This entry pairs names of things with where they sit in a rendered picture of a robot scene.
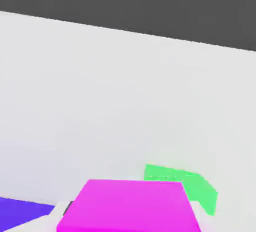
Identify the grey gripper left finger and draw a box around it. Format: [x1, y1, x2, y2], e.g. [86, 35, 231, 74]
[3, 200, 74, 232]

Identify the large purple box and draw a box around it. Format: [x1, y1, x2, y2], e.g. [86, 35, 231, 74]
[0, 196, 56, 232]

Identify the small green cube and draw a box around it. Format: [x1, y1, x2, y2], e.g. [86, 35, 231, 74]
[143, 163, 219, 216]

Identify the small magenta cube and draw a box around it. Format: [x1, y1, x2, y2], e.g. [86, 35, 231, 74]
[56, 179, 202, 232]

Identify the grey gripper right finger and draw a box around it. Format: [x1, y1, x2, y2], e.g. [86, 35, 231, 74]
[189, 200, 218, 232]

